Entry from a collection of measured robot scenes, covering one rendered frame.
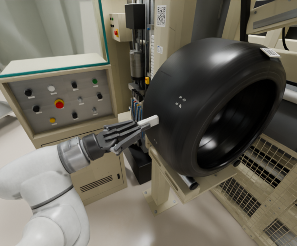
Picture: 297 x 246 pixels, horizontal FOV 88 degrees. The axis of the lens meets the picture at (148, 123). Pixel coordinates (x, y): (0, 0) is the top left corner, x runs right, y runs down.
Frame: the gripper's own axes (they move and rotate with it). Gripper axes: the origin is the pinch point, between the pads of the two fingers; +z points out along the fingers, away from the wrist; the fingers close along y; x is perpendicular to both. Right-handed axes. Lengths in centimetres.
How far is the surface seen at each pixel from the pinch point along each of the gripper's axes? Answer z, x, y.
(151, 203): 2, 123, 31
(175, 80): 11.6, -10.7, 1.2
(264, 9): 66, -21, 14
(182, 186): 9.0, 38.3, -7.0
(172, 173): 8.8, 38.3, 1.5
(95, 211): -48, 117, 49
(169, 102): 7.2, -6.0, -1.9
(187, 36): 35.3, -15.5, 25.8
